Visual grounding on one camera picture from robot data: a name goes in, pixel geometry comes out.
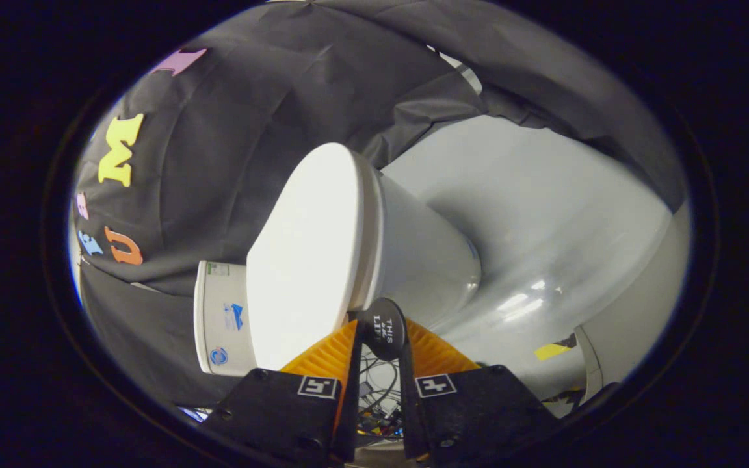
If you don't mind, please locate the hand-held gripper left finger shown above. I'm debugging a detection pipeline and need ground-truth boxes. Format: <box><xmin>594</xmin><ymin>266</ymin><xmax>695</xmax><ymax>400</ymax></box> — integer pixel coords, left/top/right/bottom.
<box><xmin>200</xmin><ymin>318</ymin><xmax>365</xmax><ymax>465</ymax></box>

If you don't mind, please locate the bundle of black cables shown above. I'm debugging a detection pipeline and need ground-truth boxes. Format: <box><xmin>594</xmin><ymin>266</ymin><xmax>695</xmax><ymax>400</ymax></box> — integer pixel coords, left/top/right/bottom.
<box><xmin>356</xmin><ymin>344</ymin><xmax>404</xmax><ymax>437</ymax></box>

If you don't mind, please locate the black round lid tab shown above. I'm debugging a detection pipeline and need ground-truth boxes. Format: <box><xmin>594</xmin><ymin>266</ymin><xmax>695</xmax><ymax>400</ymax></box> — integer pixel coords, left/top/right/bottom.
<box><xmin>356</xmin><ymin>298</ymin><xmax>408</xmax><ymax>361</ymax></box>

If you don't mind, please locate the white toilet tank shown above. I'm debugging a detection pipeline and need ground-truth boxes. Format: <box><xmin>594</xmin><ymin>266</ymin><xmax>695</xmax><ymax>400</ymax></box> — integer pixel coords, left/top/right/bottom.
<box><xmin>194</xmin><ymin>260</ymin><xmax>258</xmax><ymax>378</ymax></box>

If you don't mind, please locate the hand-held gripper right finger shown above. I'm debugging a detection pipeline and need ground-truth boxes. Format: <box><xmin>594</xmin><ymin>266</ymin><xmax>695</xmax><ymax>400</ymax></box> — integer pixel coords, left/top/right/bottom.
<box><xmin>399</xmin><ymin>317</ymin><xmax>560</xmax><ymax>462</ymax></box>

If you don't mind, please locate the black backdrop cloth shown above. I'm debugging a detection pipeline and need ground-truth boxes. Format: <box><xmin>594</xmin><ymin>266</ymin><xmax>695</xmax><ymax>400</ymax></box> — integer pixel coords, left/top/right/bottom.
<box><xmin>72</xmin><ymin>0</ymin><xmax>687</xmax><ymax>410</ymax></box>

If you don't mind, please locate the white toilet lid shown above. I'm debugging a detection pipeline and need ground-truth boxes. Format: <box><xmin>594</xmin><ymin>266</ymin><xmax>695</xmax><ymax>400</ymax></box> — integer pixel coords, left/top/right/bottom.
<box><xmin>246</xmin><ymin>142</ymin><xmax>375</xmax><ymax>371</ymax></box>

